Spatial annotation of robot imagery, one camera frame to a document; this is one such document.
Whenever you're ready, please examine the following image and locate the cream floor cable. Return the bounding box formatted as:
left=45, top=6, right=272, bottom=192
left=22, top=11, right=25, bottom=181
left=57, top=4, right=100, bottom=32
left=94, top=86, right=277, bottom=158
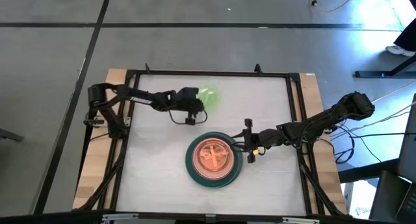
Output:
left=370, top=82, right=416, bottom=105

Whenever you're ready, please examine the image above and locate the white printed box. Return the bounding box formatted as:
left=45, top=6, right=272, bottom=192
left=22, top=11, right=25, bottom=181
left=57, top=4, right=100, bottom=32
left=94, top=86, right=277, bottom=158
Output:
left=343, top=180, right=378, bottom=220

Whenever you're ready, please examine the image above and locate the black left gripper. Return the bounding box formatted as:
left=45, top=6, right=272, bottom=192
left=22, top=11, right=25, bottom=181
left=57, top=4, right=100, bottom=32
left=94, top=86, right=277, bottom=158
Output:
left=175, top=86, right=206, bottom=126

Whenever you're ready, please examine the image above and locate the large dark green plate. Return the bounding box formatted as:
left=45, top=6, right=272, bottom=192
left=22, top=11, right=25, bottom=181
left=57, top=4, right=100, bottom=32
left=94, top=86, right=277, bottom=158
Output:
left=185, top=131, right=244, bottom=189

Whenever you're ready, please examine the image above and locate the grey monitor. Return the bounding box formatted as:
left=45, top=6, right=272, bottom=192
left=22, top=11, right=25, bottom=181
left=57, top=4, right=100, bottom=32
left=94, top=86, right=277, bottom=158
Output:
left=396, top=93, right=416, bottom=184

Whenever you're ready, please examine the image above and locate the person's white shoe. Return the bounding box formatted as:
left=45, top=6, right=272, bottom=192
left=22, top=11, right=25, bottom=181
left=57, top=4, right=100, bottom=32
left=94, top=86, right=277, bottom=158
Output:
left=385, top=44, right=416, bottom=58

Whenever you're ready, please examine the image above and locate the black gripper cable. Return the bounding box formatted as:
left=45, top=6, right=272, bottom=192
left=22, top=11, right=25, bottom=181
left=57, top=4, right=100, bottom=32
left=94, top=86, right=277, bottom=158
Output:
left=168, top=108, right=209, bottom=126

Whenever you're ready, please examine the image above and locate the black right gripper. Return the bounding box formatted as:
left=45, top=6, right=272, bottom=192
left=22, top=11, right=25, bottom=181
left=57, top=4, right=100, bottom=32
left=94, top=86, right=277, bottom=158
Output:
left=231, top=118, right=266, bottom=164

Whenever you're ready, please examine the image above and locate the black overhead beam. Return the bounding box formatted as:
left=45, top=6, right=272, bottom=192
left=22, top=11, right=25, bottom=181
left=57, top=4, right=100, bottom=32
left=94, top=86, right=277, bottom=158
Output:
left=0, top=210, right=416, bottom=224

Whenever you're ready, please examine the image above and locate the yellow floor cable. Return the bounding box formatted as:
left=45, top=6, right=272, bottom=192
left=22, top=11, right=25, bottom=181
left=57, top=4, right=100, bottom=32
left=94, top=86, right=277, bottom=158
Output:
left=302, top=0, right=362, bottom=14

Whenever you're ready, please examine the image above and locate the black metal table frame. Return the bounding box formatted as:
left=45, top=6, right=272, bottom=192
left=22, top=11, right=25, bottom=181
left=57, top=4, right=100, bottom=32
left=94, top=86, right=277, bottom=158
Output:
left=77, top=63, right=346, bottom=218

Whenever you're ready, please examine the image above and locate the peach plastic plate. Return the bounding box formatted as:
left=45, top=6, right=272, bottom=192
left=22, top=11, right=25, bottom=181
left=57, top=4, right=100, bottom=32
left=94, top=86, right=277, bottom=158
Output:
left=191, top=137, right=236, bottom=182

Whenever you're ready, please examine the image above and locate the person's leg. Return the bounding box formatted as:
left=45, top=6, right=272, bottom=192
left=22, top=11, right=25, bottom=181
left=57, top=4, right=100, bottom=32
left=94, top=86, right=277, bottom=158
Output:
left=393, top=18, right=416, bottom=53

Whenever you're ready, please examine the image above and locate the small translucent green plate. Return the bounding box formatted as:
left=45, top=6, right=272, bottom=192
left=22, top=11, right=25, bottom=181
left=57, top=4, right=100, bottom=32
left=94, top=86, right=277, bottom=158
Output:
left=196, top=85, right=222, bottom=115

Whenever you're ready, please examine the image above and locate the black floor stand base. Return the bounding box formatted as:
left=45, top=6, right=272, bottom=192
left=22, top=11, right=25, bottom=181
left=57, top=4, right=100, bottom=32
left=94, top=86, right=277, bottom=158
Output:
left=354, top=53, right=416, bottom=79

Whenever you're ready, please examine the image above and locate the white table mat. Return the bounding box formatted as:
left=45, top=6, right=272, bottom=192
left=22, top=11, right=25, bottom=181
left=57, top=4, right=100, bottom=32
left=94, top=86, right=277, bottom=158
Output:
left=115, top=73, right=308, bottom=217

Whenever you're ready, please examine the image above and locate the dark grey case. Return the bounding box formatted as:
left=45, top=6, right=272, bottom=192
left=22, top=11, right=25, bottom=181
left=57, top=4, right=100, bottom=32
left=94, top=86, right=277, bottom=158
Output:
left=369, top=170, right=416, bottom=224

